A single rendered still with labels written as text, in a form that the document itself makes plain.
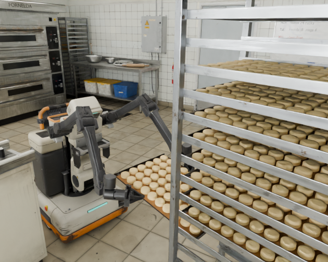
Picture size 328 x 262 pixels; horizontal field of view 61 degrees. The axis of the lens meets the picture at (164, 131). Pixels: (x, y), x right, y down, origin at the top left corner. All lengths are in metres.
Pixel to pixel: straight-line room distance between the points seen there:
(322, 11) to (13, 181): 1.72
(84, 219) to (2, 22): 3.86
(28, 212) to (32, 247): 0.27
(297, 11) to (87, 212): 2.02
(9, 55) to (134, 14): 2.62
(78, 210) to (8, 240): 0.56
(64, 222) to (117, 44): 5.02
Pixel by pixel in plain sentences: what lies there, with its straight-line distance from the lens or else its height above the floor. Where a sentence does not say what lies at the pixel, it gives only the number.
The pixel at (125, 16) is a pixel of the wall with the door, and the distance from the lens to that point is 6.55.
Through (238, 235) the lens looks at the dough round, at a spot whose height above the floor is 0.88.
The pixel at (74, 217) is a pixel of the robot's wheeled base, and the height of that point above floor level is 0.25.
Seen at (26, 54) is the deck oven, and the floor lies 1.16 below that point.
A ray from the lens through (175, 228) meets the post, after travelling 1.31.
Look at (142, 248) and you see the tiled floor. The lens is 2.39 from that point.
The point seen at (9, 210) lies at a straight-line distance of 1.97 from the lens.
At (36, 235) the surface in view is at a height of 0.31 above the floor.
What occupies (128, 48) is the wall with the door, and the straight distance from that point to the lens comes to 6.53.
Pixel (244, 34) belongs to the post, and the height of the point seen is 1.62.
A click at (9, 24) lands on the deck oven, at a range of 5.50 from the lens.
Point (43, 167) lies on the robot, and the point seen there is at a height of 0.58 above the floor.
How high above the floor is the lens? 1.64
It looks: 20 degrees down
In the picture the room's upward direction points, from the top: 1 degrees clockwise
